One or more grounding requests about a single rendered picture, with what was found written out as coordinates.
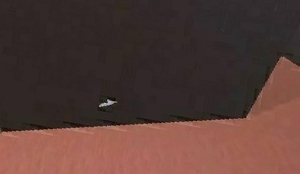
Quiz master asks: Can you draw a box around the dark brown room door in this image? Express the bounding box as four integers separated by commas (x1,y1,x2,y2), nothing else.
0,0,300,174

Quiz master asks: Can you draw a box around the small silver door handle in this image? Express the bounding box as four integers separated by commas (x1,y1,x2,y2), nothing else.
98,97,119,111

